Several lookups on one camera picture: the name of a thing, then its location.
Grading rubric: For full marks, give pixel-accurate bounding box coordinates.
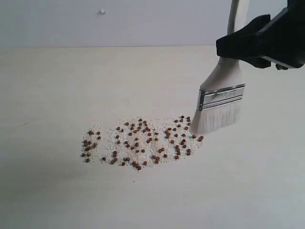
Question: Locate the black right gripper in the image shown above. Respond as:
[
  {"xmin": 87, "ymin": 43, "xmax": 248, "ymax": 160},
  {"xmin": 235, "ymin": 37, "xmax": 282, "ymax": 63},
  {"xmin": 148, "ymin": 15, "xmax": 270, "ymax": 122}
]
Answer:
[{"xmin": 216, "ymin": 0, "xmax": 305, "ymax": 70}]

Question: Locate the brown pellets and rice pile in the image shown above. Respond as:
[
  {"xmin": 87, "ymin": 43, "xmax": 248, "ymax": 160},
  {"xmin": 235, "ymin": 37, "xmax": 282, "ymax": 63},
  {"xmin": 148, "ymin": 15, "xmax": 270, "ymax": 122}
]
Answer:
[{"xmin": 80, "ymin": 115, "xmax": 204, "ymax": 170}]

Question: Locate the wide white bristle paintbrush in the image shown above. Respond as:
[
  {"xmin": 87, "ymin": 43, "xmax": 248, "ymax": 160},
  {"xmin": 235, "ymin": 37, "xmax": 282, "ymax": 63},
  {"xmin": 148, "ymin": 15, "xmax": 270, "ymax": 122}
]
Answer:
[{"xmin": 190, "ymin": 0, "xmax": 250, "ymax": 135}]

